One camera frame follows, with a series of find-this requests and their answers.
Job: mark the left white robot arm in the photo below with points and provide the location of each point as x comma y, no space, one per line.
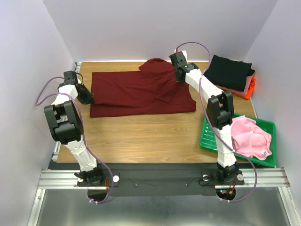
91,171

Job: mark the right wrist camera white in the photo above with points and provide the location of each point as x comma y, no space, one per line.
183,51

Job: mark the folded orange t shirt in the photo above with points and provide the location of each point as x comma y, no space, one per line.
249,94

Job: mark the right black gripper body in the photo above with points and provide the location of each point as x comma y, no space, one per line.
178,75

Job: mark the folded black t shirt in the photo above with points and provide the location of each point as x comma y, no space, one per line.
228,73

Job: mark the folded salmon pink t shirt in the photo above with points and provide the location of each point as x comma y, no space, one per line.
250,83

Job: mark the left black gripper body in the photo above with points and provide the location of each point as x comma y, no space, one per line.
86,96

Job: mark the left side aluminium rail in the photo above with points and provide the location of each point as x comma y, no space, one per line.
62,116

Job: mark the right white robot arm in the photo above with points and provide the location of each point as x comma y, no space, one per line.
218,109

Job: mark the aluminium frame rail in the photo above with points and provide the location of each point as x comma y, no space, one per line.
263,198

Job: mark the maroon t shirt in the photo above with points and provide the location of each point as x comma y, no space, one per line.
152,89

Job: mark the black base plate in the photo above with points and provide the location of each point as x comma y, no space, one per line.
140,179

